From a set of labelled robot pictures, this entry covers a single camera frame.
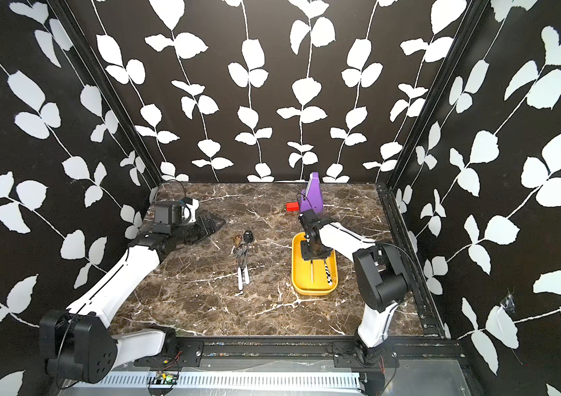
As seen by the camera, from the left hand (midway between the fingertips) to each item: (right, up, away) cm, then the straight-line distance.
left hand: (221, 221), depth 82 cm
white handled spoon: (+3, -14, +14) cm, 20 cm away
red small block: (+25, +5, +27) cm, 37 cm away
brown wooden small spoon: (+1, -9, +20) cm, 22 cm away
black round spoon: (+6, -7, +19) cm, 21 cm away
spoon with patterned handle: (+38, -20, +9) cm, 44 cm away
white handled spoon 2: (+7, -20, +9) cm, 23 cm away
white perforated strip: (+3, -46, -11) cm, 47 cm away
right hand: (+31, -12, +12) cm, 36 cm away
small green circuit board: (-12, -46, -10) cm, 48 cm away
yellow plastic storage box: (+28, -19, +9) cm, 35 cm away
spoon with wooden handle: (+31, -19, +9) cm, 38 cm away
